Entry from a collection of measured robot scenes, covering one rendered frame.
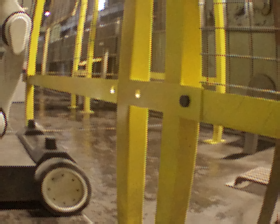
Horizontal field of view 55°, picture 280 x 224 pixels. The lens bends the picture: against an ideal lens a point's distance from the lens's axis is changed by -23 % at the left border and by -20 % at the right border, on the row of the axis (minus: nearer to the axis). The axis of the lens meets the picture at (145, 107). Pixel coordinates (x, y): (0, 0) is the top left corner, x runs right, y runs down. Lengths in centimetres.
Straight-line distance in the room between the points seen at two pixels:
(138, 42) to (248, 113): 33
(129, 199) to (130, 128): 17
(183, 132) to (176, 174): 8
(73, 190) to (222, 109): 61
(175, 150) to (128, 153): 16
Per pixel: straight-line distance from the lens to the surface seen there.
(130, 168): 72
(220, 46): 220
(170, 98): 57
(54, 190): 96
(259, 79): 247
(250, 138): 193
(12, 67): 107
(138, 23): 70
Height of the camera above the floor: 46
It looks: 6 degrees down
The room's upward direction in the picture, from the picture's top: 3 degrees clockwise
